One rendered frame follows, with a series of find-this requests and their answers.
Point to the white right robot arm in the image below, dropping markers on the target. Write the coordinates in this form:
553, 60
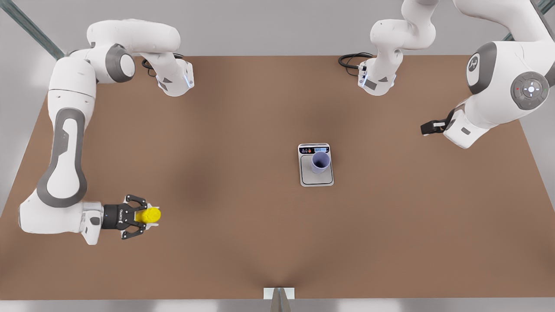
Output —
65, 130

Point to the lavender blue cup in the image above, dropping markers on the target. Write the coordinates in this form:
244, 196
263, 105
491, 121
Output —
321, 163

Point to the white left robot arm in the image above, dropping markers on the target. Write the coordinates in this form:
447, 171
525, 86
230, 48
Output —
498, 82

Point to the yellow sauce bottle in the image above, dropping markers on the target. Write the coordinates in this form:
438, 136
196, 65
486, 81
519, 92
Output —
150, 215

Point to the grey kitchen scale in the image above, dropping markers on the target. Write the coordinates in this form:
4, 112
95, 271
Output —
316, 179

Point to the white frame post foot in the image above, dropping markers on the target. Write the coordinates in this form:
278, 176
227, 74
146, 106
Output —
267, 293

